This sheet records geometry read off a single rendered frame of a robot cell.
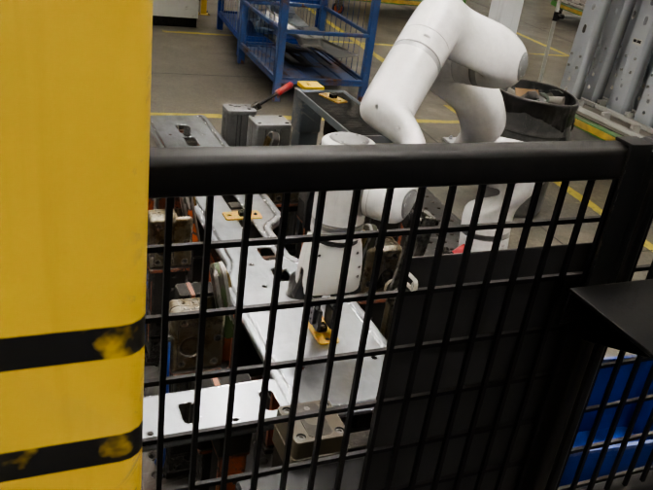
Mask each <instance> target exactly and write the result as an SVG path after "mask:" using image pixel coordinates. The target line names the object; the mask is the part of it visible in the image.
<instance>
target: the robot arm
mask: <svg viewBox="0 0 653 490"><path fill-rule="evenodd" d="M528 58H529V57H528V53H527V50H526V48H525V46H524V44H523V43H522V41H521V40H520V39H519V37H518V36H517V35H516V34H515V33H513V32H512V31H511V30H510V29H508V28H507V27H505V26H504V25H502V24H500V23H498V22H496V21H494V20H492V19H490V18H488V17H485V16H482V15H480V14H478V13H476V12H475V11H473V10H472V9H470V8H469V7H468V5H466V4H465V3H464V2H463V1H462V0H424V1H423V2H421V4H420V5H419V6H418V7H417V8H416V10H415V11H414V13H413V14H412V16H411V18H410V19H409V20H408V21H407V23H406V25H405V26H404V28H403V30H402V31H401V33H400V34H399V36H398V38H397V39H396V41H395V43H394V45H393V47H392V48H391V50H390V52H389V53H388V55H387V57H386V58H385V60H384V62H383V63H382V65H381V67H380V68H379V70H378V72H377V74H376V75H375V77H374V79H373V80H372V82H371V84H370V85H369V87H368V89H367V90H366V92H365V94H364V96H363V98H362V100H361V105H360V112H361V117H362V119H363V120H364V121H365V122H366V123H367V124H368V125H369V126H370V127H372V128H373V129H375V130H376V131H378V132H379V133H381V134H382V135H384V136H385V137H387V138H388V139H390V140H391V141H392V142H393V143H395V144H422V143H426V140H425V137H424V134H423V132H422V130H421V128H420V127H419V125H418V123H417V121H416V120H415V118H414V116H415V114H416V112H417V110H418V108H419V107H420V105H421V103H422V102H423V100H424V98H425V96H426V95H427V93H428V91H429V90H431V91H432V92H433V93H435V94H436V95H438V96H439V97H440V98H442V99H443V100H444V101H445V102H447V103H448V104H449V105H450V106H451V107H452V108H453V109H454V110H455V111H456V114H457V117H458V120H459V123H460V127H461V132H460V133H459V135H458V136H457V138H456V140H455V141H454V143H484V142H523V141H519V140H514V139H510V138H505V137H500V136H501V134H502V133H503V131H504V128H505V124H506V113H505V107H504V102H503V98H502V95H501V92H500V90H499V89H500V88H510V87H512V86H514V85H516V84H517V83H518V82H519V81H520V80H521V79H522V78H523V76H524V75H525V73H526V70H527V67H528ZM359 144H375V143H374V142H373V141H372V140H371V139H369V138H367V137H365V136H362V135H359V134H356V133H351V132H332V133H329V134H327V135H325V136H324V137H323V139H322V144H321V145H359ZM534 184H535V183H517V184H515V187H514V191H513V194H512V198H511V202H510V206H509V210H508V214H507V217H506V222H512V221H513V217H514V214H515V212H516V211H517V209H518V208H519V207H520V205H521V204H523V203H524V202H525V201H526V200H527V199H528V198H529V197H531V196H532V194H533V188H534ZM487 187H490V188H494V189H498V190H499V191H500V193H499V194H498V195H495V196H490V197H484V199H483V203H482V207H481V211H480V215H479V219H478V224H482V223H497V222H498V218H499V214H500V210H501V206H502V203H503V199H504V195H505V191H506V187H507V184H493V185H487ZM386 190H387V189H377V190H361V197H360V203H359V209H358V215H357V221H356V227H355V231H362V230H363V224H364V218H365V216H366V217H369V218H372V219H374V220H377V221H381V218H382V212H383V207H384V201H385V195H386ZM417 193H418V188H400V189H395V190H394V195H393V201H392V206H391V212H390V217H389V222H388V224H397V223H399V222H401V221H402V220H403V219H404V218H405V217H406V216H407V215H408V214H409V212H410V210H411V208H412V207H413V205H414V203H415V201H416V198H417ZM352 196H353V191H331V192H326V202H325V210H324V216H323V223H322V230H321V233H335V232H347V228H348V222H349V216H350V209H351V203H352ZM495 233H496V230H495V229H484V230H477V231H475V235H474V239H473V243H472V248H471V252H479V251H491V249H492V245H493V241H494V237H495ZM345 241H346V239H345V240H331V241H320V245H319V252H318V258H317V266H316V273H315V280H314V287H313V295H312V298H321V297H322V296H323V295H330V296H331V297H337V291H338V285H339V278H340V272H341V265H342V260H343V253H344V247H345ZM311 246H312V242H304V243H303V245H302V249H301V252H300V256H299V260H298V265H297V270H296V275H295V281H296V283H297V284H296V285H295V287H294V289H293V291H292V295H293V297H294V298H296V299H304V298H305V291H306V283H307V275H308V268H309V261H310V254H311ZM361 266H362V244H361V238H359V239H353V246H352V252H351V258H350V263H349V270H348V276H347V282H346V288H345V295H344V296H347V295H355V294H357V293H359V292H360V291H361V285H360V280H361ZM322 318H323V311H322V309H321V306H320V305H315V306H311V308H310V315H309V323H310V324H311V325H312V326H313V328H314V329H315V331H316V332H318V331H319V330H320V329H321V323H322Z"/></svg>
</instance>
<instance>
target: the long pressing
mask: <svg viewBox="0 0 653 490"><path fill-rule="evenodd" d="M176 125H184V126H189V127H190V135H191V136H185V135H184V133H181V132H180V131H179V130H178V128H177V127H176ZM150 134H151V136H152V137H153V139H154V141H155V143H156V145H157V147H158V148H173V147H229V146H228V144H227V143H226V142H225V140H224V139H223V138H222V136H221V135H220V134H219V132H218V131H217V130H216V129H215V127H214V126H213V125H212V124H211V122H210V121H209V120H208V118H207V117H205V116H203V115H194V116H161V115H154V116H151V119H150ZM169 134H171V135H169ZM203 134H205V135H203ZM184 138H194V139H195V141H196V142H197V144H198V145H199V146H189V145H188V143H187V142H186V140H185V139H184ZM195 200H196V206H194V209H195V214H196V217H197V219H198V221H199V222H200V224H201V225H202V227H203V229H204V225H205V209H206V196H196V197H195ZM253 210H258V211H259V213H260V214H261V216H262V219H251V222H252V223H253V224H254V225H255V227H256V228H257V230H258V232H259V233H260V235H261V236H262V237H275V236H276V234H275V233H274V232H273V229H275V228H276V227H277V226H278V225H279V224H280V215H281V211H280V210H279V209H278V208H277V206H276V205H275V204H274V202H273V201H272V200H271V199H270V197H269V196H268V195H267V194H266V193H262V194H253V205H252V211H253ZM223 212H232V211H231V210H230V208H229V207H228V205H227V204H226V202H225V201H224V199H223V196H222V195H215V196H214V208H213V223H212V237H211V241H216V240H231V239H242V226H241V225H240V223H239V221H243V220H234V221H227V220H226V219H225V218H224V216H223ZM264 248H267V249H271V251H272V252H273V253H274V255H275V256H276V251H277V244H276V245H261V246H249V248H248V258H247V269H246V280H245V291H244V301H243V305H252V304H262V303H270V302H271V295H272V286H273V277H274V274H273V273H272V270H274V268H275V260H271V261H267V260H264V259H263V258H262V256H261V255H260V253H259V252H258V249H264ZM215 250H216V252H217V253H218V255H219V257H220V259H221V261H222V262H223V265H224V267H225V268H226V270H227V271H228V273H229V276H230V279H231V285H232V287H230V288H229V292H230V298H231V304H232V306H236V296H237V284H238V273H239V262H240V251H241V247H234V248H220V249H215ZM298 260H299V259H298V258H295V257H293V256H292V255H290V254H289V252H288V251H287V250H286V248H285V249H284V256H283V265H282V269H284V270H285V271H286V272H287V273H288V274H289V276H291V274H292V273H293V272H294V271H296V270H297V265H298ZM249 264H253V265H249ZM288 284H289V281H281V282H280V291H279V299H278V302H280V301H290V300H299V299H295V298H291V297H288V296H287V291H288ZM262 286H267V287H266V288H263V287H262ZM269 312H270V310H269V311H260V312H251V313H242V323H241V324H242V326H243V328H244V329H245V331H246V333H247V335H248V337H249V339H250V340H251V342H252V343H253V345H254V347H255V349H256V351H257V353H258V356H259V357H260V359H261V361H262V363H263V364H264V357H265V347H266V339H267V330H268V321H269ZM302 312H303V307H297V308H288V309H279V310H277V316H276V325H275V333H274V341H273V350H272V359H271V363H274V362H282V361H288V360H296V356H297V349H298V341H299V335H300V327H301V320H302ZM363 317H364V311H363V310H362V308H361V307H360V305H359V304H358V303H357V302H356V301H352V302H344V303H343V306H342V312H341V319H340V325H339V331H338V338H339V343H336V349H335V354H339V353H347V352H354V351H358V350H359V345H360V339H361V329H362V323H363ZM387 341H388V340H387V339H386V338H385V337H384V336H383V335H382V334H381V332H380V331H379V330H378V328H377V327H376V326H375V325H374V323H373V322H372V321H371V320H370V325H369V331H368V336H367V342H366V346H365V350H368V349H375V348H383V347H386V346H387ZM328 347H329V344H327V345H320V344H319V343H318V342H317V340H316V339H315V337H314V336H313V335H312V334H311V332H310V331H309V329H308V330H307V336H306V343H305V351H304V358H311V357H318V356H324V355H327V354H328ZM371 357H373V356H370V357H363V363H362V368H361V378H360V384H359V389H358V394H357V399H356V403H363V402H369V401H375V400H376V396H377V391H378V386H379V381H380V376H381V371H382V366H383V362H384V357H385V355H377V356H374V357H376V358H377V359H372V358H371ZM356 361H357V359H350V360H342V361H335V362H333V368H332V374H331V379H330V385H329V392H328V398H327V399H328V400H329V401H330V403H331V404H332V406H333V407H335V406H340V405H346V404H349V400H350V395H351V389H352V383H353V378H354V372H355V366H356ZM326 366H327V363H321V364H314V365H307V366H303V367H304V369H303V370H302V372H301V379H300V386H299V393H298V400H297V403H307V402H312V401H318V400H320V399H321V397H322V391H323V385H324V379H325V372H326ZM294 371H295V367H287V368H280V369H272V370H270V375H269V376H270V378H271V379H273V380H275V381H276V382H277V383H278V385H279V387H280V389H281V391H282V393H283V395H284V396H285V398H286V400H287V402H288V404H291V399H292V385H293V379H294Z"/></svg>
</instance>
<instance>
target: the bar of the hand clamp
mask: <svg viewBox="0 0 653 490"><path fill-rule="evenodd" d="M412 218H413V213H412V212H409V214H408V215H407V216H406V217H405V218H404V219H403V220H402V221H401V223H402V225H403V227H404V228H411V223H412ZM438 224H439V222H438V220H436V218H435V217H434V216H433V215H432V214H431V213H430V212H429V211H428V210H423V209H422V213H421V218H420V223H419V228H422V227H434V226H438ZM430 237H431V233H429V234H417V237H416V242H415V246H414V251H413V256H412V257H421V256H423V255H424V254H425V251H426V250H427V247H428V244H429V241H430ZM408 238H409V235H407V237H406V240H405V243H404V246H403V249H402V251H401V254H400V257H399V260H398V263H397V266H396V269H395V274H394V277H393V280H392V282H391V285H390V288H389V291H393V290H394V289H395V288H397V287H398V282H399V277H400V272H401V267H402V262H403V259H404V258H405V253H406V248H407V243H408Z"/></svg>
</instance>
